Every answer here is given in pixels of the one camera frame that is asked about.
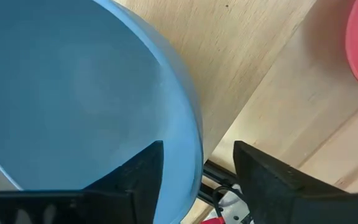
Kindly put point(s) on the silver metal bracket plate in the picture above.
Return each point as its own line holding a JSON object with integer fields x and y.
{"x": 233, "y": 210}

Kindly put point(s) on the small red connector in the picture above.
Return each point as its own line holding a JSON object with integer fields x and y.
{"x": 213, "y": 221}

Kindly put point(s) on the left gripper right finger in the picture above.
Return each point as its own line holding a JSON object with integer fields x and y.
{"x": 278, "y": 199}

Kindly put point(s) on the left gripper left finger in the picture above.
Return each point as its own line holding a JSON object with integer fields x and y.
{"x": 126, "y": 199}

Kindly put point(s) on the blue plastic bowl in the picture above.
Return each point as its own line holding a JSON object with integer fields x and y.
{"x": 73, "y": 77}

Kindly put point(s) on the black aluminium table frame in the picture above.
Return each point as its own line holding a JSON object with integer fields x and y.
{"x": 217, "y": 174}

